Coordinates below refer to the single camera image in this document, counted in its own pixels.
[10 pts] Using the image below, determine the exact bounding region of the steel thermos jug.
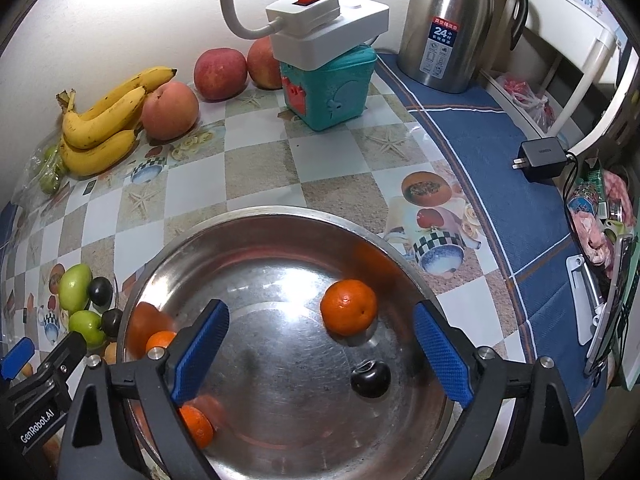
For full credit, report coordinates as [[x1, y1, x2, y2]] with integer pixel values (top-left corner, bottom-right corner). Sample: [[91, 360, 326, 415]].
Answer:
[[396, 0, 529, 94]]

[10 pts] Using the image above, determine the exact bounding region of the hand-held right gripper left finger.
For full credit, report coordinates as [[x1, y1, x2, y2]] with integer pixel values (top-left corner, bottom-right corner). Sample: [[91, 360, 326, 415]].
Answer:
[[57, 299, 231, 480]]

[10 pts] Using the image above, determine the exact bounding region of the pile of green jujubes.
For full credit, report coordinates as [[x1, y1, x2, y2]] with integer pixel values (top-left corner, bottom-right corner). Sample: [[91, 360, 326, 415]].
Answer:
[[40, 145, 68, 195]]

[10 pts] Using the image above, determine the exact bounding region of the white metal bracket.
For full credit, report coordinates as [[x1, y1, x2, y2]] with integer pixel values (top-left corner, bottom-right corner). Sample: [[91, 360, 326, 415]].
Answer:
[[565, 254, 603, 346]]

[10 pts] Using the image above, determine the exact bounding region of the medium orange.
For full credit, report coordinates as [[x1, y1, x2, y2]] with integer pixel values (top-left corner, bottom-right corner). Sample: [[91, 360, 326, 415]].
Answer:
[[179, 404, 215, 450]]

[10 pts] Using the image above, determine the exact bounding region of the large orange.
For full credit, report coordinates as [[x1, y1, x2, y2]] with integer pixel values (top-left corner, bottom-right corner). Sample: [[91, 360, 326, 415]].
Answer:
[[320, 279, 378, 337]]

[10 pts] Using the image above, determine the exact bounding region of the checkered patterned tablecloth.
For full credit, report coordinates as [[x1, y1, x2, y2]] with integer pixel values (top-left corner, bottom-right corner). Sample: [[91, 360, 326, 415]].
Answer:
[[0, 50, 621, 480]]

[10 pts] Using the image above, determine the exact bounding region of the teal plastic box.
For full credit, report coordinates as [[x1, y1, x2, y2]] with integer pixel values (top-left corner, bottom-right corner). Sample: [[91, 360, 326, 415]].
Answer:
[[279, 45, 378, 132]]

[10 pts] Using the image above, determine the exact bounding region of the white power strip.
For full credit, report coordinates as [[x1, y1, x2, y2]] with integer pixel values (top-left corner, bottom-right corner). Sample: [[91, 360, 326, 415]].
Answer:
[[265, 0, 390, 69]]

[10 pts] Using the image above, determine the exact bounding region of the red apple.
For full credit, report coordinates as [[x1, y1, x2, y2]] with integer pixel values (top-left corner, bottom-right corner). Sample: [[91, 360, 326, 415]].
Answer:
[[247, 37, 283, 91], [194, 47, 248, 101]]

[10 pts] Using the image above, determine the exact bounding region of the small orange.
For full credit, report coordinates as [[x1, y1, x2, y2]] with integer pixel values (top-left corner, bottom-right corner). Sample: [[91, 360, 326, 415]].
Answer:
[[146, 330, 178, 356]]

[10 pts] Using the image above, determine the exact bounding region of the pink packet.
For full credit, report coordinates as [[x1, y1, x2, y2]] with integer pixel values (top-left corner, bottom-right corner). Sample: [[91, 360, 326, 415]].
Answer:
[[570, 170, 636, 266]]

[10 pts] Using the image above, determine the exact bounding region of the yellow banana bunch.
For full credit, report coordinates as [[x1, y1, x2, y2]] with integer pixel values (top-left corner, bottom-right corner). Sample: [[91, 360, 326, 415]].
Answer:
[[55, 66, 178, 177]]

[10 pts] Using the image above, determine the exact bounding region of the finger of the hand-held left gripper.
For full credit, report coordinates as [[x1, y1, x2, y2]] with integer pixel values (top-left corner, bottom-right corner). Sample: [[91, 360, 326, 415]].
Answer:
[[35, 331, 88, 391], [0, 338, 35, 380]]

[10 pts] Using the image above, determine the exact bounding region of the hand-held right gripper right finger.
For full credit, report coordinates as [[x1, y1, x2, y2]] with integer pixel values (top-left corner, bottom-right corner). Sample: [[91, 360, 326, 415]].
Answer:
[[413, 300, 586, 480]]

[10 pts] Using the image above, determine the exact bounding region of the peach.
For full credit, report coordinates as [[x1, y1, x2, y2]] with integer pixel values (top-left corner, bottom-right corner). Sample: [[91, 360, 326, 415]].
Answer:
[[140, 81, 200, 141]]

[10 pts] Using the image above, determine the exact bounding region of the black charger cable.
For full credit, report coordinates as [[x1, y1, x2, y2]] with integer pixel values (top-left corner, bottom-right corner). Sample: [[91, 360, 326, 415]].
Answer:
[[562, 150, 581, 211]]

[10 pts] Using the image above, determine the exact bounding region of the clear plastic bag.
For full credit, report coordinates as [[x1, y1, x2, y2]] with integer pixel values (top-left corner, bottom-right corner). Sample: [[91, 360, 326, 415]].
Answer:
[[10, 140, 71, 201]]

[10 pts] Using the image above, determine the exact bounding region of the green jujube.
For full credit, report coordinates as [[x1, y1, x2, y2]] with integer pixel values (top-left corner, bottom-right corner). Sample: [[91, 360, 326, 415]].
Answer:
[[68, 310, 106, 347], [58, 264, 93, 311]]

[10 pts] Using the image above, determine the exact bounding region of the dark plum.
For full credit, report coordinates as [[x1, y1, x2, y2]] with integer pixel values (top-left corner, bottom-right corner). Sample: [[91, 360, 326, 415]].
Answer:
[[350, 360, 392, 399], [101, 308, 124, 338], [88, 276, 113, 307]]

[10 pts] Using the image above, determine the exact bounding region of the large steel plate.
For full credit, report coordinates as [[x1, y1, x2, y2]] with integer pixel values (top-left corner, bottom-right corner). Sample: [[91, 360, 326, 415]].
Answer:
[[116, 205, 463, 480]]

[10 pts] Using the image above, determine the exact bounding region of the black charger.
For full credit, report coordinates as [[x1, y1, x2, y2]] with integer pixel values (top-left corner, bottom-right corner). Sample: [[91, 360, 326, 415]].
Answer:
[[511, 136, 571, 183]]

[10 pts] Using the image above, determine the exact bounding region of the white chair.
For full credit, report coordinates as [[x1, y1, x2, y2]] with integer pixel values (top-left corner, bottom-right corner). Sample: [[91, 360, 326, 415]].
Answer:
[[480, 0, 640, 161]]

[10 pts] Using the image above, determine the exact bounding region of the red plastic bag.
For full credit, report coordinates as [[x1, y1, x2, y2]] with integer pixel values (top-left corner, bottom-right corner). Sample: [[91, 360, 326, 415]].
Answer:
[[495, 72, 556, 131]]

